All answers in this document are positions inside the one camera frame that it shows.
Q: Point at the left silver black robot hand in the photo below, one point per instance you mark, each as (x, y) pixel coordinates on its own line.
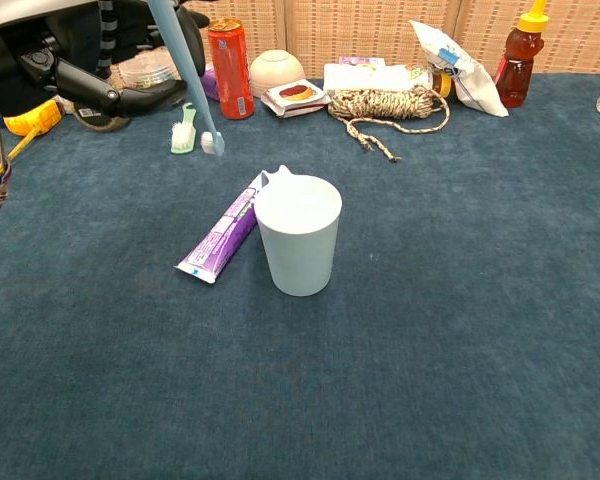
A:
(80, 80)

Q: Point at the light blue toothbrush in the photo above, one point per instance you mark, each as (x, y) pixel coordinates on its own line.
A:
(190, 75)

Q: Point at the purple toothpaste tube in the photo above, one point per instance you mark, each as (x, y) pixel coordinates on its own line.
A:
(220, 235)

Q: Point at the yellow tape measure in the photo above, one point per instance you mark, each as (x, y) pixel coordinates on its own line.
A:
(30, 120)

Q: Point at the clear tub of clips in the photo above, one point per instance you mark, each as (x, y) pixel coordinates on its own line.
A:
(145, 72)

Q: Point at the green scrubbing brush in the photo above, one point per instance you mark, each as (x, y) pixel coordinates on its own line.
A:
(182, 137)

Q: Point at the purple and pink box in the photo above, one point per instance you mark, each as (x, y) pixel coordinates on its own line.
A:
(211, 85)

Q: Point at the red drink can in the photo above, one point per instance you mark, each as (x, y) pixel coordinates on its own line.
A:
(230, 70)

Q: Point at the beige bowl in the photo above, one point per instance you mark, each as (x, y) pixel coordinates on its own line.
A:
(275, 70)

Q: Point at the white snack packet red picture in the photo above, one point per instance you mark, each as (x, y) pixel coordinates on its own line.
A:
(295, 95)

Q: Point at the bamboo folding screen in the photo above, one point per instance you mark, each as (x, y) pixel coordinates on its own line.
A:
(355, 25)

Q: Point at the small purple white carton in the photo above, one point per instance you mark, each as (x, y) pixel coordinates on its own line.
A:
(360, 61)

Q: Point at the white rolled package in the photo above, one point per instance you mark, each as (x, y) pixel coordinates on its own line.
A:
(370, 77)

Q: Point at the small yellow round item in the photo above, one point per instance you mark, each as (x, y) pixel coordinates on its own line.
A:
(444, 86)

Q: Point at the white plastic snack bag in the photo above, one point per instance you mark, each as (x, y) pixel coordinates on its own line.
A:
(460, 70)

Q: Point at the blue table cloth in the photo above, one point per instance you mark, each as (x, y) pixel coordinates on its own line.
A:
(430, 300)

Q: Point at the honey bear bottle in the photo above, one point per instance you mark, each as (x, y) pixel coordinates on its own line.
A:
(517, 70)

